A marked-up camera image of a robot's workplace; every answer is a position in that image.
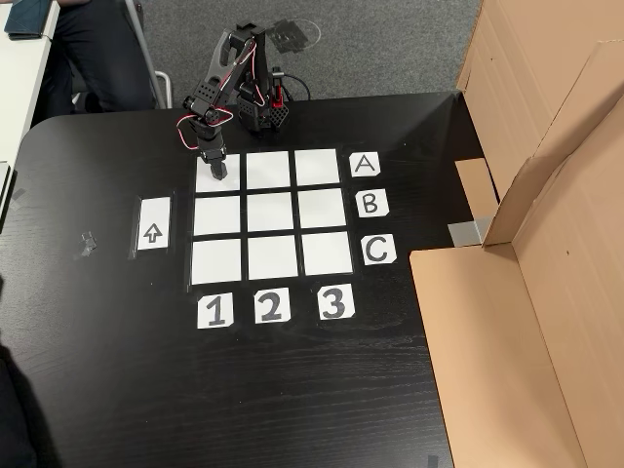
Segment white nine-square grid sheet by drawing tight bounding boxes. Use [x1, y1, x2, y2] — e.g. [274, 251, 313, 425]
[187, 147, 356, 289]

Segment red and black clamp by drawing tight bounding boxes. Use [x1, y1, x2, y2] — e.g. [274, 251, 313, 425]
[269, 66, 288, 109]

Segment white arrow paper sheet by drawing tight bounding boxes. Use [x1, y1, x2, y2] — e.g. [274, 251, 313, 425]
[136, 196, 173, 252]

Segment white metal desk leg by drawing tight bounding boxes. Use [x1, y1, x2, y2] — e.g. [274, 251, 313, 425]
[123, 0, 174, 110]

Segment round floor socket cover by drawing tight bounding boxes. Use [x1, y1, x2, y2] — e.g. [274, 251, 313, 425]
[265, 18, 323, 54]

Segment paper sheet letter A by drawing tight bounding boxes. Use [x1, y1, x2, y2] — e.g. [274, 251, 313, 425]
[349, 151, 381, 178]

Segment person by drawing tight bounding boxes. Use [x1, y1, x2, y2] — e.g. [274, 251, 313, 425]
[29, 0, 158, 117]

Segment paper sheet number 1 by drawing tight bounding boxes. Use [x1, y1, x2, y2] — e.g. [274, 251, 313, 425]
[196, 293, 234, 331]

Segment crumpled clear tape piece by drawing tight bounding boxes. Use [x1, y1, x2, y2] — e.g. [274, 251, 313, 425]
[72, 230, 98, 260]

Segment paper sheet number 2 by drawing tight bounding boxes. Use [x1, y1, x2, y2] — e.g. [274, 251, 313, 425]
[253, 288, 293, 325]

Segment paper sheet letter B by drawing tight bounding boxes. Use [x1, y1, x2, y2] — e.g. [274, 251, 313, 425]
[355, 188, 390, 218]

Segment paper sheet letter C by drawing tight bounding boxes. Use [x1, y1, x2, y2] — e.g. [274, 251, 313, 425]
[361, 233, 397, 267]

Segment paper sheet number 3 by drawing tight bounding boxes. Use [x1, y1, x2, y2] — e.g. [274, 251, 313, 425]
[317, 284, 356, 321]

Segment white desk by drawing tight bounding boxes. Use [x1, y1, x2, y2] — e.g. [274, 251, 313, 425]
[0, 0, 60, 230]

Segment dark tablet case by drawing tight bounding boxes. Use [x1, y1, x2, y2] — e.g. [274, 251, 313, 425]
[4, 0, 53, 41]

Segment grey tape strip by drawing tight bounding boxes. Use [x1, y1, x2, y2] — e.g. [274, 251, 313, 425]
[448, 217, 494, 248]

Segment large brown cardboard screen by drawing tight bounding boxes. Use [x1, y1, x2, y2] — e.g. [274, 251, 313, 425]
[408, 0, 624, 468]

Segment red and white arm cable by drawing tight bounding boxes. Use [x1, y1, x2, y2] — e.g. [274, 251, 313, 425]
[175, 39, 273, 153]

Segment black power cable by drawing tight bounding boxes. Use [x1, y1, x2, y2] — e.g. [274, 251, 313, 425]
[281, 73, 314, 103]

